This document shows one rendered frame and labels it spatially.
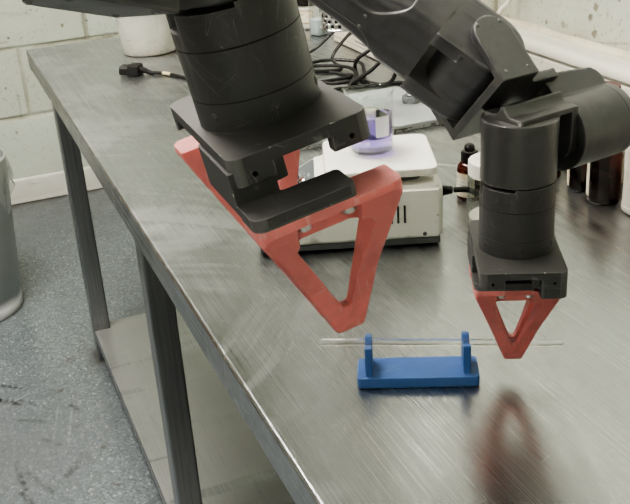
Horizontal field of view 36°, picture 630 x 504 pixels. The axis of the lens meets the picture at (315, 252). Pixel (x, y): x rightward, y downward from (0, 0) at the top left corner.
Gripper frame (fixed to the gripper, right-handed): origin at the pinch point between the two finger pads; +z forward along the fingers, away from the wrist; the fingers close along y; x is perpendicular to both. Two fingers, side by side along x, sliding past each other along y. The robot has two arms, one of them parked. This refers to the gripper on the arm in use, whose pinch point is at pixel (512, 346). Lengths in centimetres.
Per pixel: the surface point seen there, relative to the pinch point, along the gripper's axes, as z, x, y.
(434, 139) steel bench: 3, 3, 63
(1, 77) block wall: 36, 136, 240
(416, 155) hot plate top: -5.8, 6.7, 30.9
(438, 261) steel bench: 2.9, 4.8, 22.5
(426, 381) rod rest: 2.2, 7.0, -1.7
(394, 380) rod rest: 2.1, 9.6, -1.7
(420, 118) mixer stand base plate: 2, 5, 70
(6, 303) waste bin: 75, 112, 154
